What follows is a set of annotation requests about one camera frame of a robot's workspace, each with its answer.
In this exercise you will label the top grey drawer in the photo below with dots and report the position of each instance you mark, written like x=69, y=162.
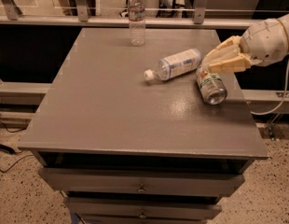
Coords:
x=133, y=182

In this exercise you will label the clear water bottle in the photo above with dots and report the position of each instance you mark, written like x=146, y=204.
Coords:
x=136, y=10

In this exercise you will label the metal railing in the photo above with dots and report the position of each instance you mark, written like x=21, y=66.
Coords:
x=205, y=14

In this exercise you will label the grey drawer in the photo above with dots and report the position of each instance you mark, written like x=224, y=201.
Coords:
x=141, y=209
x=133, y=182

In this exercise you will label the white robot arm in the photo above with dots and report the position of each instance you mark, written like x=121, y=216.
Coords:
x=262, y=44

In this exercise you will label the blue labelled plastic bottle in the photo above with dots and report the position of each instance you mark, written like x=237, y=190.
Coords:
x=174, y=65

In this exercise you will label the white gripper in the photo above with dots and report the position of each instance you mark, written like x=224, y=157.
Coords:
x=265, y=42

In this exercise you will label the green 7up can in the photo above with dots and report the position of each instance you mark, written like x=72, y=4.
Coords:
x=212, y=88

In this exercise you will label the grey drawer cabinet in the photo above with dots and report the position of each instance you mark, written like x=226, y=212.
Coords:
x=101, y=114

